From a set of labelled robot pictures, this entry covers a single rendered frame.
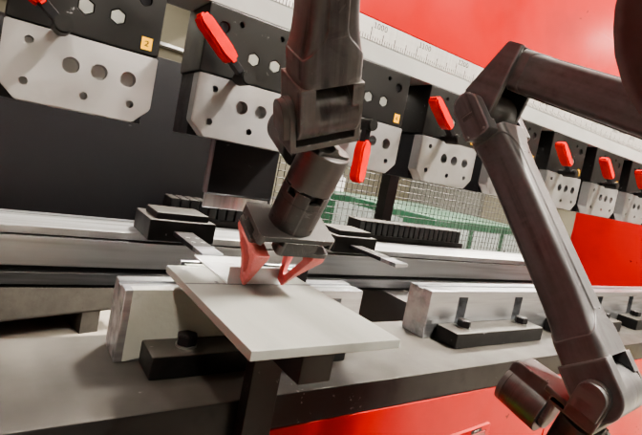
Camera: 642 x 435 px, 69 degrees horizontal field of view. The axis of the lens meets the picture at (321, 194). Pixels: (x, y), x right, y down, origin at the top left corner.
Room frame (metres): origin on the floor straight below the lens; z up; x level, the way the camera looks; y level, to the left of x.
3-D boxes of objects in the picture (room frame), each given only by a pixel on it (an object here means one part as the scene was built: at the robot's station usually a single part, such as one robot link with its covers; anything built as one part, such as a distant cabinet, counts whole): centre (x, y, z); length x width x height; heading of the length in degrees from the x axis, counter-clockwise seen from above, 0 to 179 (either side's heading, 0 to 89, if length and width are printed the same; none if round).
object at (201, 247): (0.80, 0.22, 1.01); 0.26 x 0.12 x 0.05; 35
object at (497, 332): (0.97, -0.41, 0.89); 0.30 x 0.05 x 0.03; 125
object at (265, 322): (0.55, 0.03, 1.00); 0.26 x 0.18 x 0.01; 35
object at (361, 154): (0.71, -0.05, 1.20); 0.04 x 0.02 x 0.10; 35
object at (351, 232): (1.03, -0.11, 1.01); 0.26 x 0.12 x 0.05; 35
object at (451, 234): (1.44, -0.29, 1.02); 0.44 x 0.06 x 0.04; 125
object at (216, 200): (0.67, 0.12, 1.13); 0.10 x 0.02 x 0.10; 125
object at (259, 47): (0.65, 0.14, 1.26); 0.15 x 0.09 x 0.17; 125
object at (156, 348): (0.65, 0.05, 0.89); 0.30 x 0.05 x 0.03; 125
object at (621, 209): (1.34, -0.85, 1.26); 0.15 x 0.09 x 0.17; 125
